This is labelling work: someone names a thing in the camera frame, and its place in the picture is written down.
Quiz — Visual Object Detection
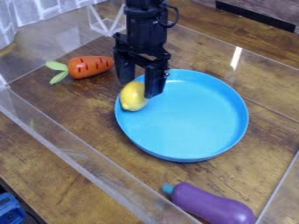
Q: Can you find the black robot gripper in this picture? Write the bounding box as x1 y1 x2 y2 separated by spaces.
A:
113 0 170 99

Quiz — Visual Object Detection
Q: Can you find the yellow toy lemon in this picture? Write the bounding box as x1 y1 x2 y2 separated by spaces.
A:
120 81 148 111

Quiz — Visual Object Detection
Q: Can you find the blue round plastic tray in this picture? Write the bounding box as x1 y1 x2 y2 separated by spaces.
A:
114 69 248 163

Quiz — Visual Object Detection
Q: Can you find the orange toy carrot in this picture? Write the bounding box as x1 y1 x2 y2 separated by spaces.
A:
45 56 114 85

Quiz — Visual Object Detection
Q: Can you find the dark wooden shelf edge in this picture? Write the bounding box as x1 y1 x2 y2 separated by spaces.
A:
214 0 296 33

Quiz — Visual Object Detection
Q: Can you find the white patterned curtain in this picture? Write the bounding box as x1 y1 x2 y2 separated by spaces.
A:
0 0 106 49

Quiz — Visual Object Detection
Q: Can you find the purple toy eggplant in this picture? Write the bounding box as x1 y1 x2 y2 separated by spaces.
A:
162 182 255 224

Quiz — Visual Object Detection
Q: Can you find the blue device corner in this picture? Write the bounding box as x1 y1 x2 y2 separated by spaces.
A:
0 192 25 224

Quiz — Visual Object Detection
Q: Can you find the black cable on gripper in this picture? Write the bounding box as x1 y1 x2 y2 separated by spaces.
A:
154 3 181 29

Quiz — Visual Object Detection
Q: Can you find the clear acrylic enclosure wall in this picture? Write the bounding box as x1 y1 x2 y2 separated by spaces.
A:
0 0 299 224

